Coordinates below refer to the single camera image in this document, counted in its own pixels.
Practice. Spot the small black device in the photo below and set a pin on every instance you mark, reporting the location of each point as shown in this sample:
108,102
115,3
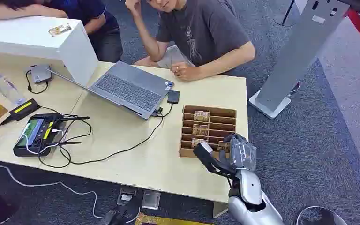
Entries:
173,97

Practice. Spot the clear card holder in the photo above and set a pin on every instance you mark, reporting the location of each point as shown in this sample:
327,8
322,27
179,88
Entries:
151,199

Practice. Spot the black controller with screen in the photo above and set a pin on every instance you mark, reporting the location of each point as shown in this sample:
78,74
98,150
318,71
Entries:
35,136

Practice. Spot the black box with yellow label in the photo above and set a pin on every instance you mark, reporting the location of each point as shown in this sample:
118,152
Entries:
24,108

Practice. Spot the clear plastic water bottle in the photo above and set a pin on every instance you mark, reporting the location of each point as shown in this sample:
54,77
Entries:
4,87

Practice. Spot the grey laptop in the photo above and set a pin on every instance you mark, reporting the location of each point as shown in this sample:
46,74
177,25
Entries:
127,88

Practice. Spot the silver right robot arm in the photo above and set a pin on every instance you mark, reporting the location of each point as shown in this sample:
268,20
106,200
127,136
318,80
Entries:
252,189

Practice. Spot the grey stand column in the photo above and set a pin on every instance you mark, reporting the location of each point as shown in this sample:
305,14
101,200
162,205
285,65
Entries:
298,52

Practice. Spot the grey adapter box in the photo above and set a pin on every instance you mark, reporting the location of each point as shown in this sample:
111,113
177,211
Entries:
40,74

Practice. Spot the person in dark blue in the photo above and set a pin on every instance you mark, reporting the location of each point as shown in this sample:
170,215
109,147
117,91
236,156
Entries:
102,34

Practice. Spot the person in grey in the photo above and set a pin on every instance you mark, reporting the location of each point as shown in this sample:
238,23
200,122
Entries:
204,31

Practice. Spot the dark card holder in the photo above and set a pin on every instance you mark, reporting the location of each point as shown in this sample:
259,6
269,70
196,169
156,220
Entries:
126,195

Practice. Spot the brown printed card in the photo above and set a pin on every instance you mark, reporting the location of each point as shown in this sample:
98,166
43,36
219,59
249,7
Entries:
198,142
200,130
201,116

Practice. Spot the yellow floor plate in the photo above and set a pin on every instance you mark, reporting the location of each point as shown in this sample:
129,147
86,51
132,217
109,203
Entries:
167,221

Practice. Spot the round dark base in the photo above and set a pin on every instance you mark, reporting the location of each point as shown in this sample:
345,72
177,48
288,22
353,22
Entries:
321,217

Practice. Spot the black robot foot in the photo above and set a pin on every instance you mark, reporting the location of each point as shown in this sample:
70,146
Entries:
121,214

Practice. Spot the wooden card box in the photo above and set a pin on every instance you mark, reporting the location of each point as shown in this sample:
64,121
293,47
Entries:
211,129

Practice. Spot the small printed card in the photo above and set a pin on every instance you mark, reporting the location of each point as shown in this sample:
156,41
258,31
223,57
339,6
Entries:
59,29

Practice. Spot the large white box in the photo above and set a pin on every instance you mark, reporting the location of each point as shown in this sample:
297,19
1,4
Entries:
27,40

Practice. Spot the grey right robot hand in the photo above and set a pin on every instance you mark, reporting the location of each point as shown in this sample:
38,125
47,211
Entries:
241,153

